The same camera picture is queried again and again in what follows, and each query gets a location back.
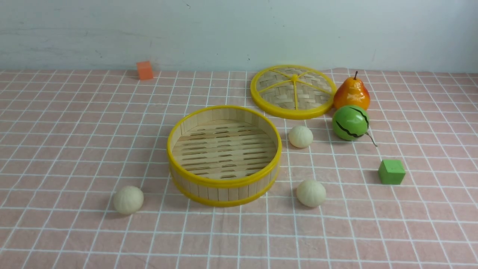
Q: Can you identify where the green cube block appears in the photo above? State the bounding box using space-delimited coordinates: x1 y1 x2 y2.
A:
378 160 406 185

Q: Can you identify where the orange yellow toy pear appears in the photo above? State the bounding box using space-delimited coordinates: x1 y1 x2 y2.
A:
333 71 370 110

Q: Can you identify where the orange cube block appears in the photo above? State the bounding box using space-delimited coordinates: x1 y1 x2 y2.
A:
136 60 154 80

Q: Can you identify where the green toy watermelon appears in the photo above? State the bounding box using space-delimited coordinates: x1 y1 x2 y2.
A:
332 105 378 147

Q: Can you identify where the yellow rimmed woven steamer lid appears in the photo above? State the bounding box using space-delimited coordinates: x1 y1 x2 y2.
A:
250 65 337 120

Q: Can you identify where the yellow rimmed bamboo steamer tray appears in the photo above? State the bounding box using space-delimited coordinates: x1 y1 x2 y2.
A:
167 105 282 207

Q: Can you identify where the pink checkered tablecloth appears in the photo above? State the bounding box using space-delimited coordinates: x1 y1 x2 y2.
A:
0 70 478 269

